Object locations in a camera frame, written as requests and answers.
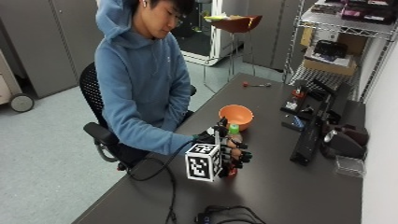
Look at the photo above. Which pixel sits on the green-capped sauce bottle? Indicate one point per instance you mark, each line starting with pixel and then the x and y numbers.
pixel 234 134

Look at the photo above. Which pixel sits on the white marker cube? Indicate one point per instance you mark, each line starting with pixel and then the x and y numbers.
pixel 202 162

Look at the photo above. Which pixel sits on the orange bowl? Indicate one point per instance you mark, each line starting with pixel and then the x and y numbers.
pixel 235 115

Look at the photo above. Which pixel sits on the dark blue small box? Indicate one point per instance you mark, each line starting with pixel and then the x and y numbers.
pixel 292 122

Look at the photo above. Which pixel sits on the long black device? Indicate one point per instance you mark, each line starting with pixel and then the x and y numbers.
pixel 307 140

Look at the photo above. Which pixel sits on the black tray of small parts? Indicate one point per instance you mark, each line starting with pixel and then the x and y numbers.
pixel 294 101

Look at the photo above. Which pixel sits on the black and silver speaker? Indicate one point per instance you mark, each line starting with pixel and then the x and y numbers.
pixel 343 143

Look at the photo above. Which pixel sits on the clear plastic box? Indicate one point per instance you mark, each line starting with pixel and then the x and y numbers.
pixel 350 166

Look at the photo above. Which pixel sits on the person in blue hoodie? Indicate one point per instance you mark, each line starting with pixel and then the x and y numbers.
pixel 141 81

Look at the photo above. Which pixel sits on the flat cardboard box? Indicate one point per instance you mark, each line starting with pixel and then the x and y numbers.
pixel 328 66

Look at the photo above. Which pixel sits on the grey tall cabinet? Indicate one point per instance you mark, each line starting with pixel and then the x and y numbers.
pixel 268 34

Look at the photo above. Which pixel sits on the black office chair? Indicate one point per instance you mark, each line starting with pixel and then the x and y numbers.
pixel 93 102

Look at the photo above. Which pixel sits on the black pouch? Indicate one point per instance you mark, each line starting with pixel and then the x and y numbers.
pixel 330 49

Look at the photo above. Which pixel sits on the brown bar stool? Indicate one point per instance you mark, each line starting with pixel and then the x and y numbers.
pixel 236 25

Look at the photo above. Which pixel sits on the yellow-green item on stool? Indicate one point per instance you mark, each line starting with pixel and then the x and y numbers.
pixel 219 17

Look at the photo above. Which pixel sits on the brown cardboard box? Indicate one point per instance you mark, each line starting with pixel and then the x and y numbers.
pixel 351 42

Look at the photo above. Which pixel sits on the eyeglasses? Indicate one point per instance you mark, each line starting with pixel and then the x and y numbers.
pixel 178 21

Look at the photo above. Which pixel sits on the stack of dark boxes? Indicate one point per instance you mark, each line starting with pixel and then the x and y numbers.
pixel 355 9

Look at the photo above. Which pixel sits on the beige wheeled cart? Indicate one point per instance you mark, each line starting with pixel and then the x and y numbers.
pixel 12 90

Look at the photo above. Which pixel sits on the white-framed glass enclosure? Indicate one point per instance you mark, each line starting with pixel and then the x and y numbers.
pixel 202 34

